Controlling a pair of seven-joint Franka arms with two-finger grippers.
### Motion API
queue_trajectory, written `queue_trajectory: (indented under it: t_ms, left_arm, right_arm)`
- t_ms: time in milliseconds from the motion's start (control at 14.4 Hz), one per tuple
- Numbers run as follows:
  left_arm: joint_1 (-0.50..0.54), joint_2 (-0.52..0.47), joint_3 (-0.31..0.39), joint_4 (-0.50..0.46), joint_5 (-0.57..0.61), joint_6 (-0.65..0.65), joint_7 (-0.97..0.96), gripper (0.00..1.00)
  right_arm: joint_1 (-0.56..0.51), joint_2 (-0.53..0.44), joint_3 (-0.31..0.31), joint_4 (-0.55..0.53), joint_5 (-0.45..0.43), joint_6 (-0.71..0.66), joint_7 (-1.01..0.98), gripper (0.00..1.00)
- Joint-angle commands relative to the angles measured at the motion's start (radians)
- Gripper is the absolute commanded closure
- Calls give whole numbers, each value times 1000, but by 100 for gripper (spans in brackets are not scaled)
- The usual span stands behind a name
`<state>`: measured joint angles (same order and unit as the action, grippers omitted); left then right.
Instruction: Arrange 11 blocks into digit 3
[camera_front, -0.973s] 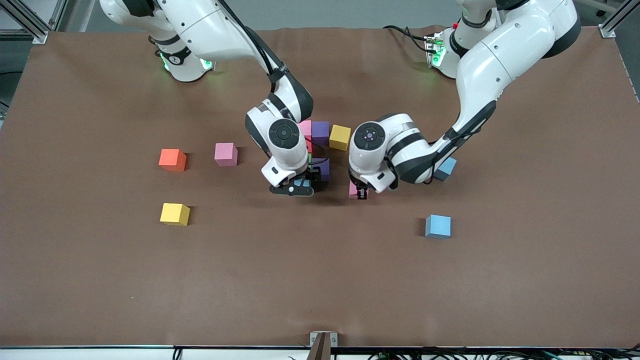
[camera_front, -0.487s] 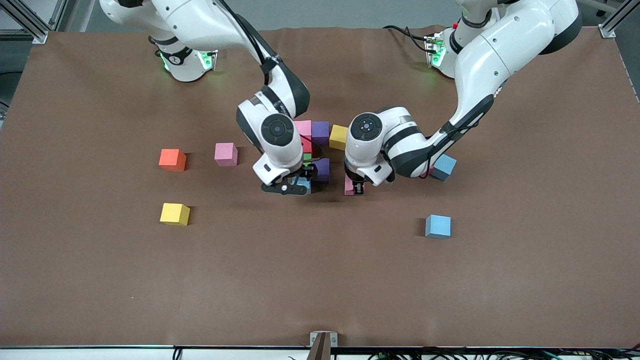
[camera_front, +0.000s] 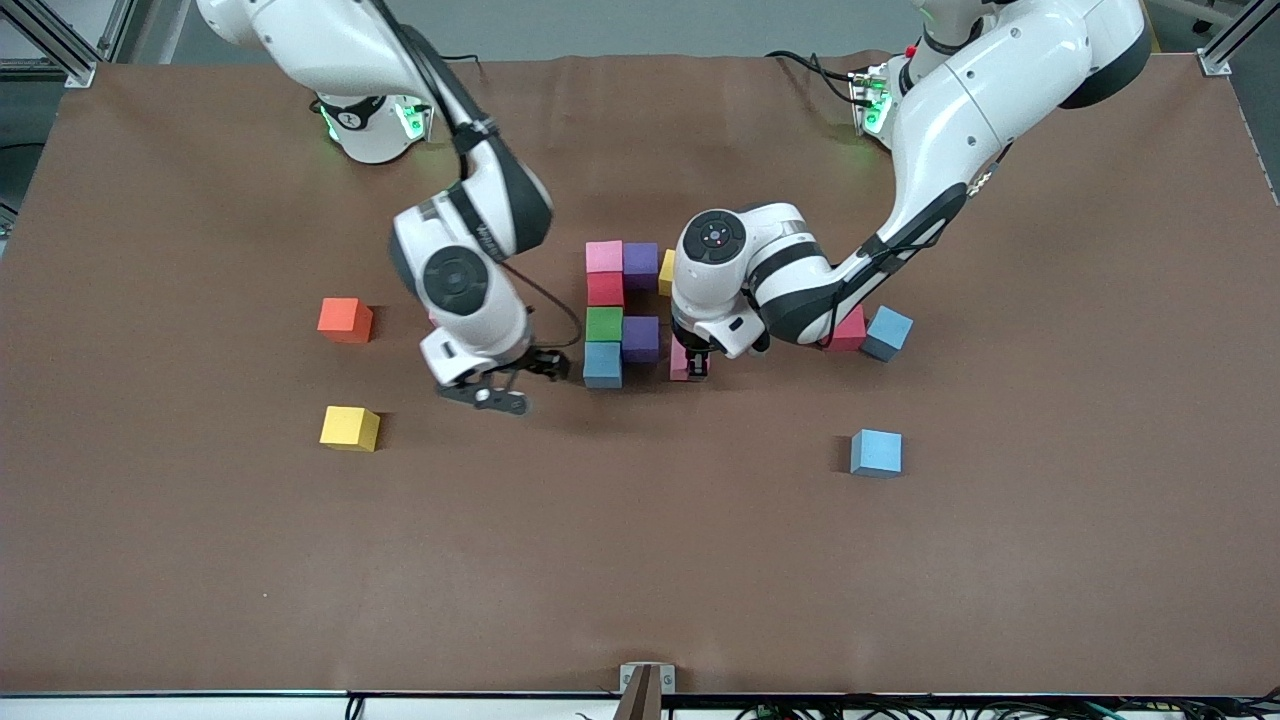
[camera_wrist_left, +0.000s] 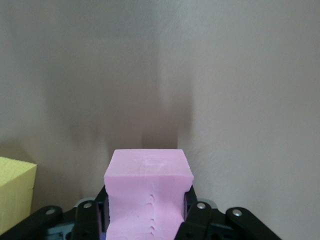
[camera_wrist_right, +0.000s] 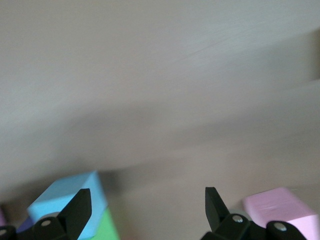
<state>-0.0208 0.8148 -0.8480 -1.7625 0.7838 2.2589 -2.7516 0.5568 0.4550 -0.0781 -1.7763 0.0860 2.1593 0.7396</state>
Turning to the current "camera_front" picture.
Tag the pink foam cube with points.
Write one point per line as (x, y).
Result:
(678, 365)
(604, 256)

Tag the light blue foam cube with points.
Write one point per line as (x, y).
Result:
(876, 452)
(887, 333)
(602, 366)

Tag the purple foam cube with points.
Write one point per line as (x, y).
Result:
(641, 265)
(641, 340)

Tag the green foam cube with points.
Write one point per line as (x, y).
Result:
(604, 325)

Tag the yellow foam cube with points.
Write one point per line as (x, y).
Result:
(667, 272)
(350, 428)

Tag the red foam cube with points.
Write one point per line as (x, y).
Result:
(605, 290)
(850, 335)

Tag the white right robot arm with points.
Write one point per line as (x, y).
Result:
(480, 325)

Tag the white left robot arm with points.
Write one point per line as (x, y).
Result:
(960, 90)

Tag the orange foam cube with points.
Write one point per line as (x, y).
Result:
(345, 320)

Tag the brown table cover mat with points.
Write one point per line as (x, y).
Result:
(640, 560)

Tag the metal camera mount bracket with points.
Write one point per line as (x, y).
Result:
(645, 685)

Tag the aluminium frame profile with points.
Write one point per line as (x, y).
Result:
(1215, 62)
(70, 55)

